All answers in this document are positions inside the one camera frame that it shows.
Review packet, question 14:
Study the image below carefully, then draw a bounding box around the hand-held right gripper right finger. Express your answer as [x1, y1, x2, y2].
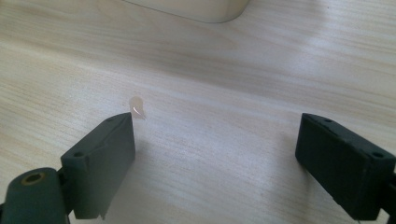
[294, 112, 396, 221]

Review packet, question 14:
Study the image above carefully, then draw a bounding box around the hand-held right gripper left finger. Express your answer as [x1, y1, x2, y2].
[60, 112, 136, 220]

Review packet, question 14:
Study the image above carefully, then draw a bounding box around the small translucent plastic scrap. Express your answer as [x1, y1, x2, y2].
[128, 95, 148, 121]

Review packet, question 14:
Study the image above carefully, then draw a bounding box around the cream rounded container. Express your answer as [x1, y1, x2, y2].
[122, 0, 251, 24]

